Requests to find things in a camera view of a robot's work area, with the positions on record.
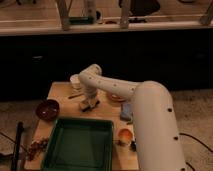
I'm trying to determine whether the wooden board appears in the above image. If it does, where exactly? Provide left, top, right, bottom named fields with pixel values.
left=23, top=81, right=156, bottom=171

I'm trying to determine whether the green plastic tray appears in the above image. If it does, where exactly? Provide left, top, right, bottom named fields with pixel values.
left=40, top=118, right=113, bottom=171

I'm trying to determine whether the black pole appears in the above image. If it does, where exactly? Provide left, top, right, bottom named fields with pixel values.
left=11, top=122, right=24, bottom=171

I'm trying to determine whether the small orange cup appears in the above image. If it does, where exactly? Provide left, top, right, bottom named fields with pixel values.
left=118, top=129, right=133, bottom=145

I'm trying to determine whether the white paper cup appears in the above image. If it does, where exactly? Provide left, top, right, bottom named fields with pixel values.
left=70, top=74, right=81, bottom=89

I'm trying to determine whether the dark red bowl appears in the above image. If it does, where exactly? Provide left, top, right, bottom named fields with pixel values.
left=35, top=99, right=60, bottom=122

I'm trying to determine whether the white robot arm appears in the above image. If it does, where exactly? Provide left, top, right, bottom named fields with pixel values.
left=78, top=64, right=186, bottom=171

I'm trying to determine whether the black white brush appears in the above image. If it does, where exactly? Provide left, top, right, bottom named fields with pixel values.
left=130, top=140, right=136, bottom=152

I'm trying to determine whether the wooden stick tool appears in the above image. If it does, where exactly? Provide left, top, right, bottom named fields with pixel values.
left=68, top=93, right=83, bottom=99

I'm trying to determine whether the red brown grape bunch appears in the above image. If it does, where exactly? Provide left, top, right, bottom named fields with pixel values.
left=27, top=138, right=49, bottom=161

